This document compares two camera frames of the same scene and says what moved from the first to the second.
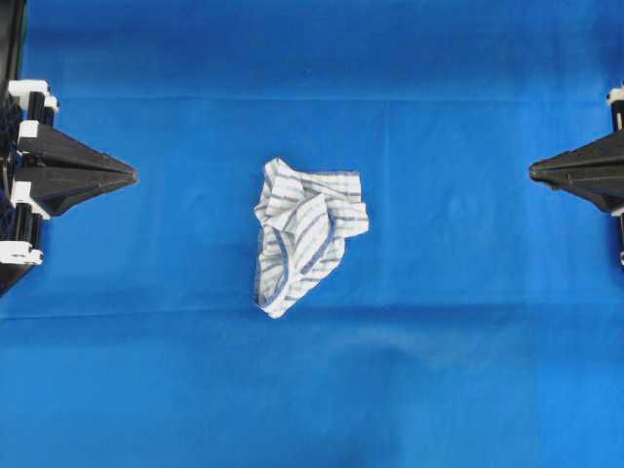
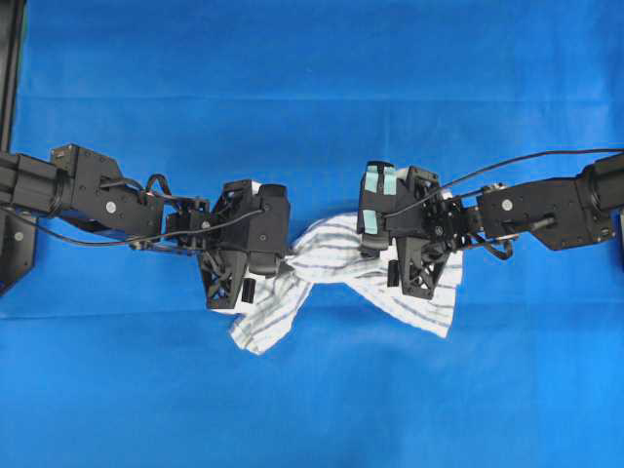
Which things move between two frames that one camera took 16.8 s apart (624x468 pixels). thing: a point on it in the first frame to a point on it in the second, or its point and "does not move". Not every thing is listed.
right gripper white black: (595, 172) to (426, 222)
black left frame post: (12, 18) does not move
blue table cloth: (477, 323) does not move
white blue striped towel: (304, 218) to (331, 253)
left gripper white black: (26, 118) to (248, 226)
